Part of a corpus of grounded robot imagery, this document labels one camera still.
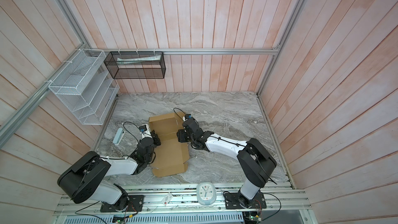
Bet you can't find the brown cardboard box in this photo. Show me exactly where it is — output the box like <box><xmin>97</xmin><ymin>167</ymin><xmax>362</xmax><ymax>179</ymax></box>
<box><xmin>148</xmin><ymin>112</ymin><xmax>190</xmax><ymax>177</ymax></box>

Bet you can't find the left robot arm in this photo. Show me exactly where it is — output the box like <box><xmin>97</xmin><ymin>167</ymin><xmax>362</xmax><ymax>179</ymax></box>
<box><xmin>57</xmin><ymin>131</ymin><xmax>161</xmax><ymax>211</ymax></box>

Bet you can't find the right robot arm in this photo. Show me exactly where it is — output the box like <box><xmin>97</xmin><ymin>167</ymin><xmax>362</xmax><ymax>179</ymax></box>
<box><xmin>177</xmin><ymin>114</ymin><xmax>277</xmax><ymax>201</ymax></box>

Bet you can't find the light blue small device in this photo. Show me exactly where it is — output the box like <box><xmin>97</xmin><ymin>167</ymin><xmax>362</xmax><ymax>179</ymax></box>
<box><xmin>113</xmin><ymin>128</ymin><xmax>125</xmax><ymax>145</ymax></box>

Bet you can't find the white paper tag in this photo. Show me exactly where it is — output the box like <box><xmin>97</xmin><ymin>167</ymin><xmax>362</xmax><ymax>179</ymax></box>
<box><xmin>161</xmin><ymin>192</ymin><xmax>174</xmax><ymax>205</ymax></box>

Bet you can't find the white round clock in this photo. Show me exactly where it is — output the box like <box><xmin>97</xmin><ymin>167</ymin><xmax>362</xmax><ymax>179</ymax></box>
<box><xmin>197</xmin><ymin>182</ymin><xmax>217</xmax><ymax>205</ymax></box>

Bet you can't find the paper in black basket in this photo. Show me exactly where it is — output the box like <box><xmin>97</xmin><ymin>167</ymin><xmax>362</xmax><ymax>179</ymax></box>
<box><xmin>116</xmin><ymin>55</ymin><xmax>162</xmax><ymax>65</ymax></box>

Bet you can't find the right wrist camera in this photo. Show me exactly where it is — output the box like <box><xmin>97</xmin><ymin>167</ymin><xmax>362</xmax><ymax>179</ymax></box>
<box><xmin>183</xmin><ymin>114</ymin><xmax>194</xmax><ymax>122</ymax></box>

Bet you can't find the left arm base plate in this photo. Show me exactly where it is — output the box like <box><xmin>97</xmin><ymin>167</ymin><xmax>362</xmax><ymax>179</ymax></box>
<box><xmin>100</xmin><ymin>195</ymin><xmax>144</xmax><ymax>213</ymax></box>

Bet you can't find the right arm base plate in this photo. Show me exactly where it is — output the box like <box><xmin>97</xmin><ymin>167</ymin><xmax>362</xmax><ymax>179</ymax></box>
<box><xmin>222</xmin><ymin>191</ymin><xmax>266</xmax><ymax>209</ymax></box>

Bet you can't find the black wire mesh basket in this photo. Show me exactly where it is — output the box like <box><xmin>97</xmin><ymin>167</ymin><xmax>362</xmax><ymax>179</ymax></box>
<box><xmin>104</xmin><ymin>51</ymin><xmax>166</xmax><ymax>79</ymax></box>

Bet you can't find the white wire mesh shelf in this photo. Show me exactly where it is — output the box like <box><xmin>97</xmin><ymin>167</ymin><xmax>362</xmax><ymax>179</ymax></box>
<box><xmin>49</xmin><ymin>49</ymin><xmax>119</xmax><ymax>125</ymax></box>

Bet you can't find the aluminium rail front frame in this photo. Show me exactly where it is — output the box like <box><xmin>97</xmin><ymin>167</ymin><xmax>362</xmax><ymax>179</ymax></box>
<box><xmin>51</xmin><ymin>182</ymin><xmax>317</xmax><ymax>224</ymax></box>

